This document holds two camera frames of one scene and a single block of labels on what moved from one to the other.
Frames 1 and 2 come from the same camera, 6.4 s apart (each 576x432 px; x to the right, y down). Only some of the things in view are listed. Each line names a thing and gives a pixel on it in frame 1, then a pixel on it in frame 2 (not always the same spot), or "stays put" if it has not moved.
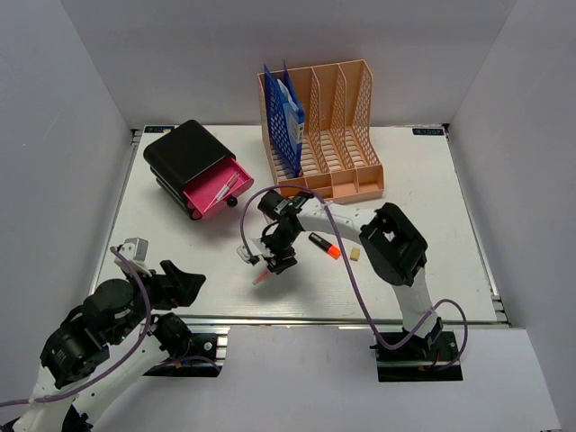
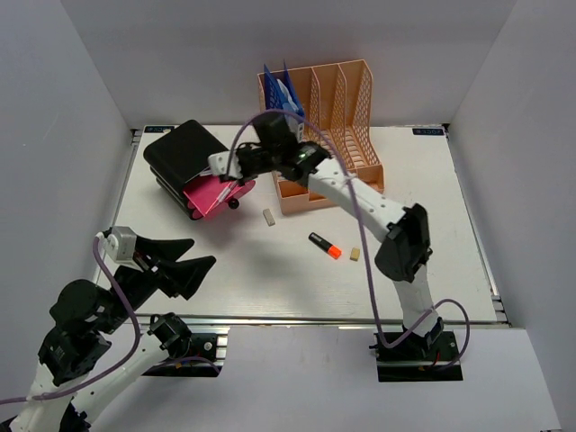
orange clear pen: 260,277 -> 224,193
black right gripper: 277,263 -> 241,151
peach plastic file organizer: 338,162 stays put
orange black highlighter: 323,245 stays put
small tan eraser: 355,254 stays put
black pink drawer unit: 195,170 stays put
